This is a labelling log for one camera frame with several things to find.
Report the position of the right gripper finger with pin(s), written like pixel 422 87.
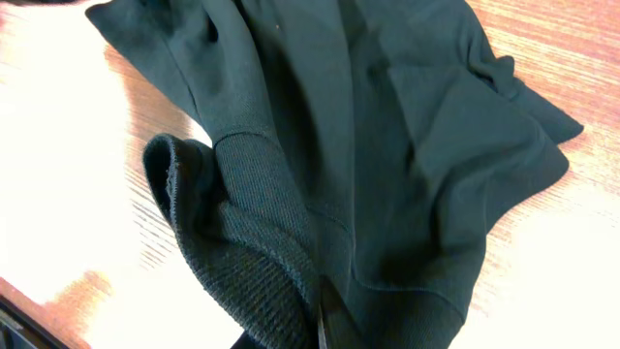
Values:
pixel 336 327

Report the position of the black t-shirt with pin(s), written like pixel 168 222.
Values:
pixel 373 143

